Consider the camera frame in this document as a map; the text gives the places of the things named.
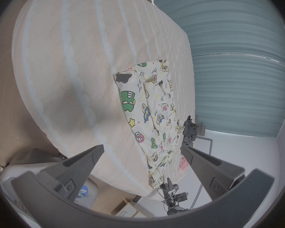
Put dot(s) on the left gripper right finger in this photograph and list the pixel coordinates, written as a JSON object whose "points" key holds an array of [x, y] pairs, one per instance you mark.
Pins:
{"points": [[211, 172]]}

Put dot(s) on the white printed pyjama top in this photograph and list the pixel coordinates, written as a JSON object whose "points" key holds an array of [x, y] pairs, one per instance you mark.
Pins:
{"points": [[144, 108]]}

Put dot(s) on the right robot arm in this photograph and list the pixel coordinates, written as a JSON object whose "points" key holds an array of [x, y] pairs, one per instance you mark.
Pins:
{"points": [[172, 208]]}

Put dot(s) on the pile of clothes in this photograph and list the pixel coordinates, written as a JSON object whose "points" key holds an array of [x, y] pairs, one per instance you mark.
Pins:
{"points": [[190, 132]]}

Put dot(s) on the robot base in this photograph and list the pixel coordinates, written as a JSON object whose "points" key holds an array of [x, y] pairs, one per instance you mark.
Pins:
{"points": [[92, 193]]}

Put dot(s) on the bed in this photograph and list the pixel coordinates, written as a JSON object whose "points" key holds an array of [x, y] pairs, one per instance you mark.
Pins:
{"points": [[69, 68]]}

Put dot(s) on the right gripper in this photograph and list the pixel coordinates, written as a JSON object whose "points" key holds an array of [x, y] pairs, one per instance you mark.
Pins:
{"points": [[169, 189]]}

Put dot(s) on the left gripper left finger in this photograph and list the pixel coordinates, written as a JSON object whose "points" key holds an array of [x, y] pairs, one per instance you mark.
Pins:
{"points": [[73, 167]]}

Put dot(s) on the cream small cabinet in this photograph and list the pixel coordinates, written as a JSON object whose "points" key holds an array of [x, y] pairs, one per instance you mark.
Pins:
{"points": [[133, 209]]}

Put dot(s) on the blue-green curtain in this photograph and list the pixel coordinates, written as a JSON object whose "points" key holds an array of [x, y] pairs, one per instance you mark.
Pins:
{"points": [[223, 18], [239, 94]]}

